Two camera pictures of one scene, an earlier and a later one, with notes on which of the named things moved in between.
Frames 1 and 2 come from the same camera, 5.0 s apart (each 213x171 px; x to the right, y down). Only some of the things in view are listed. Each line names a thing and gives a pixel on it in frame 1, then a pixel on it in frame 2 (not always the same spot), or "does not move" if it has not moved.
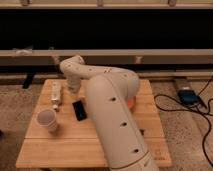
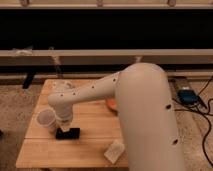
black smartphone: (79, 110) → (72, 133)
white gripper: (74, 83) → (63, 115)
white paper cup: (46, 120) does not move
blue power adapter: (188, 97) does not move
